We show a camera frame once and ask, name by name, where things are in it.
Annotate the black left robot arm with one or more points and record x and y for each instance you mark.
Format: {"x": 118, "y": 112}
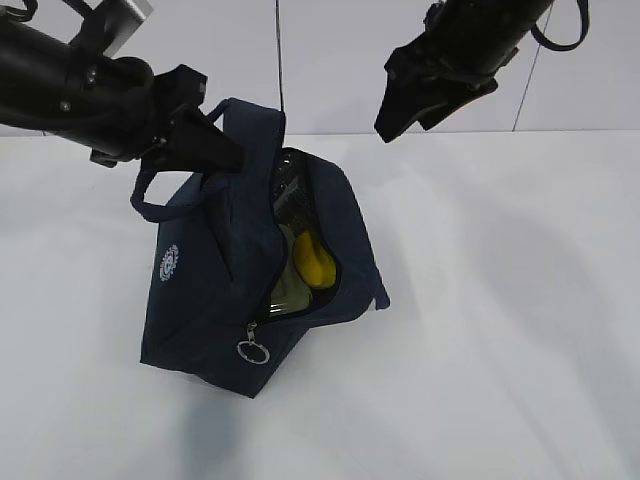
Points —
{"x": 68, "y": 89}

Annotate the yellow lemon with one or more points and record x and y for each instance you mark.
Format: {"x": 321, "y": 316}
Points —
{"x": 316, "y": 267}

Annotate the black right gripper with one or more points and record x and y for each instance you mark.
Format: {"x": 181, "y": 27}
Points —
{"x": 463, "y": 41}

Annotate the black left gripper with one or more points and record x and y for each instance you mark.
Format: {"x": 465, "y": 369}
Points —
{"x": 160, "y": 123}

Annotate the navy blue lunch bag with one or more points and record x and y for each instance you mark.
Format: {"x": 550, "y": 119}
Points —
{"x": 220, "y": 252}

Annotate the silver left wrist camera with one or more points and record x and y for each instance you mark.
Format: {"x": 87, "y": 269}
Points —
{"x": 123, "y": 19}

